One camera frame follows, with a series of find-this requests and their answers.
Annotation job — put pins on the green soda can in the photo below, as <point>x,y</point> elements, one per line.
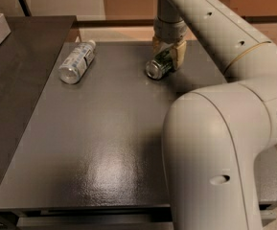
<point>160,65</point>

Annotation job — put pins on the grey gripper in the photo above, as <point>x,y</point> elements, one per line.
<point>169,30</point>

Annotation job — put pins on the dark side table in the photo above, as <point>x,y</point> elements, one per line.
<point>27,57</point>

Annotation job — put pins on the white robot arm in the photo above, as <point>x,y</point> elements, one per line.
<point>212,135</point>

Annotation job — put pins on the clear plastic water bottle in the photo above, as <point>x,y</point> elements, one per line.
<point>73,68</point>

